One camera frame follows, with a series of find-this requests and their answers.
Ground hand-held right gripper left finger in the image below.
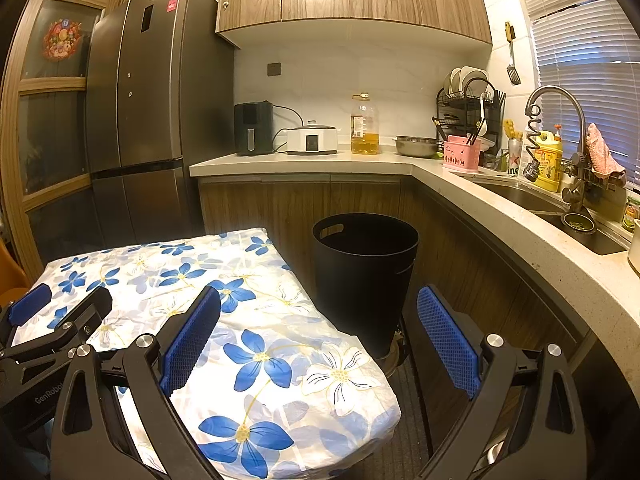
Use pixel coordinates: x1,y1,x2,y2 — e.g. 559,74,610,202
50,285,222,480

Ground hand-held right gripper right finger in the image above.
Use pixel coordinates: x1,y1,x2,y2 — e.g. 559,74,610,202
416,285,588,480

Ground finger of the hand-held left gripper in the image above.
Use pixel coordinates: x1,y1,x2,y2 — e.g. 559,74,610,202
0,282,53,348
0,286,113,367

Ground black trash bin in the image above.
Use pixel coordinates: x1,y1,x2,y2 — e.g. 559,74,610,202
312,212,420,358

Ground orange wooden chair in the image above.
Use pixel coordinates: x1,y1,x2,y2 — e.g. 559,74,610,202
0,237,28,301

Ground brown round stand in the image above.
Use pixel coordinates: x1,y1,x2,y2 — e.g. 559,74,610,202
377,330,408,368

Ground steel kitchen sink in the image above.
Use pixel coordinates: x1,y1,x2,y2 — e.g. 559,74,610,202
462,175,631,256

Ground wooden glass door cabinet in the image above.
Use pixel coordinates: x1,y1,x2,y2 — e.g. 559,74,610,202
0,0,135,271

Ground pink utensil holder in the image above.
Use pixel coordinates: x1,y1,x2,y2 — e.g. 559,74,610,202
442,135,482,170

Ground beer can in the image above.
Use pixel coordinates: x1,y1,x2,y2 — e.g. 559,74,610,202
507,137,523,178

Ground steel basin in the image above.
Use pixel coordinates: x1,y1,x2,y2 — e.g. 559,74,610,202
392,136,441,158

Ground yellow detergent bottle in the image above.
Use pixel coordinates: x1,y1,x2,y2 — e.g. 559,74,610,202
531,124,563,193

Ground black air fryer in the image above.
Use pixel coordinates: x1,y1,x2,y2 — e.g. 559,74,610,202
234,101,275,157

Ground dark grey refrigerator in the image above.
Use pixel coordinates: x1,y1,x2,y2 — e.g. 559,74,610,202
85,0,236,251

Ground cooking oil bottle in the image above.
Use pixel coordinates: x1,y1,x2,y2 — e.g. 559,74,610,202
350,92,381,155

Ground white electric cooker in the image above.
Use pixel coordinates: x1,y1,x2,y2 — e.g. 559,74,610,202
286,121,338,156

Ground black dish rack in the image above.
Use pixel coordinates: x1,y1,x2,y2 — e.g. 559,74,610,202
432,66,506,158

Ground pink dish cloth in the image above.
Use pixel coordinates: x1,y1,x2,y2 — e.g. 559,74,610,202
585,122,627,187

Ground steel kitchen faucet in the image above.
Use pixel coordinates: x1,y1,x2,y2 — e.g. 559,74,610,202
525,85,596,213

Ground red door decoration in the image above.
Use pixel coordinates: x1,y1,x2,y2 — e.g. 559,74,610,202
42,19,83,61

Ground hanging metal spatula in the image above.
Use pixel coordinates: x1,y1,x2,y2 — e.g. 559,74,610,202
504,21,522,86

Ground window blinds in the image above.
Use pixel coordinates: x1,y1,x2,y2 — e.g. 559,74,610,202
510,0,640,161

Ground coiled sprayer hose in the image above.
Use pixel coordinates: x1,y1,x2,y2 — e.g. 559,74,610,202
522,105,543,183

